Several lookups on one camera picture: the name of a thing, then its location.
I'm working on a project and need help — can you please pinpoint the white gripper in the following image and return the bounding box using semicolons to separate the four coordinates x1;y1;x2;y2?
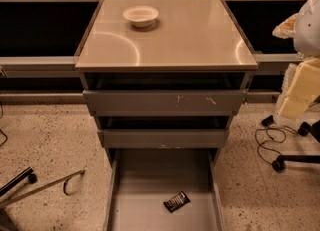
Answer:
272;13;320;119

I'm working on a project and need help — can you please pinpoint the black rxbar chocolate bar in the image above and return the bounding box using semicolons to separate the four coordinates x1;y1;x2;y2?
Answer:
163;191;190;213

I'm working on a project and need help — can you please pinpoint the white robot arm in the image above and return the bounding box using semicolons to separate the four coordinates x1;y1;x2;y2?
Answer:
272;0;320;119

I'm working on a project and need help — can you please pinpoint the grey drawer cabinet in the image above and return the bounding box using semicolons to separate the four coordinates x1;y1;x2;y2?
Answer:
73;0;259;231

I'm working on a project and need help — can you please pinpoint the top grey drawer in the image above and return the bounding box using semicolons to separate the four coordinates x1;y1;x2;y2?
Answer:
83;72;248;116

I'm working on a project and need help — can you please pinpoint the grey drawer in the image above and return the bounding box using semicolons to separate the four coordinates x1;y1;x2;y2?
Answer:
103;149;224;231
98;116;230;148
83;72;248;116

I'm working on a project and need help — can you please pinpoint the middle grey drawer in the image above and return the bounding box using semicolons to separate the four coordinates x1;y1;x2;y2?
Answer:
98;116;230;148

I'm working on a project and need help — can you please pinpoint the bottom grey drawer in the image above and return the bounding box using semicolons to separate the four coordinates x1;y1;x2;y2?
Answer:
103;149;224;231

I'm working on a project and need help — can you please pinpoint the black office chair base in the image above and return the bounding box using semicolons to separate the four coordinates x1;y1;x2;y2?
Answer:
272;120;320;173

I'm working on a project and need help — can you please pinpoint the white paper bowl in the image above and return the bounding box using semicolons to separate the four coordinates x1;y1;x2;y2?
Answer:
123;6;159;28

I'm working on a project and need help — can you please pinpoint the black cable with adapter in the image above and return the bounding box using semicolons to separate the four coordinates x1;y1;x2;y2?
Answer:
254;114;301;166

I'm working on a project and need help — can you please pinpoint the metal chair leg frame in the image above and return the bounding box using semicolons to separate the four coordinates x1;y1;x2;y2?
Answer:
0;166;86;231

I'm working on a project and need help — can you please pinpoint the black cable at left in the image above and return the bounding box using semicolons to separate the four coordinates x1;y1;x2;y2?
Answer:
0;101;9;148

